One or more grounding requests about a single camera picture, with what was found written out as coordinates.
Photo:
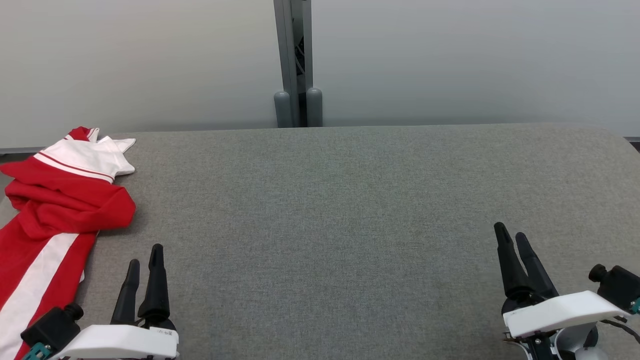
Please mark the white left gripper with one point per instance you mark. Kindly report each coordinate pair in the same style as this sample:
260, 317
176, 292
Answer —
125, 342

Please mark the teal left camera connector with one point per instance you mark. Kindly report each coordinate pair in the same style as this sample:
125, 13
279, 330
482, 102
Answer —
35, 352

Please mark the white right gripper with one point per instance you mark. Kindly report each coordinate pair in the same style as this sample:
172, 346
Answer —
560, 310

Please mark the red jersey with white sleeves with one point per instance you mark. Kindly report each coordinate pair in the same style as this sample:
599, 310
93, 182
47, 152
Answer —
75, 200

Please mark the grey partition post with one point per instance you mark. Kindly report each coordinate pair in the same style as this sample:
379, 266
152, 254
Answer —
290, 45

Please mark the grey fabric sofa seat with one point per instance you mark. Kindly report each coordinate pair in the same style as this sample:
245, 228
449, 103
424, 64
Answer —
325, 225

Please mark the teal camera connector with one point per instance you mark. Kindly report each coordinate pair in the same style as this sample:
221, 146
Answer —
636, 306
35, 352

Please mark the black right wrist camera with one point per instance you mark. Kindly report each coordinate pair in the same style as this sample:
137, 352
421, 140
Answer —
620, 287

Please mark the teal right camera connector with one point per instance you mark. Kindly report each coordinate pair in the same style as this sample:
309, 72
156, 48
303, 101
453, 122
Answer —
636, 306

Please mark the red shorts with white stripe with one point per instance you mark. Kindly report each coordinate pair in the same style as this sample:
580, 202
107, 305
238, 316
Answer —
40, 280

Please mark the grey cylindrical post foot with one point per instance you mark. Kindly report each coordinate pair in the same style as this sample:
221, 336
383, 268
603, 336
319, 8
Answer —
314, 107
282, 110

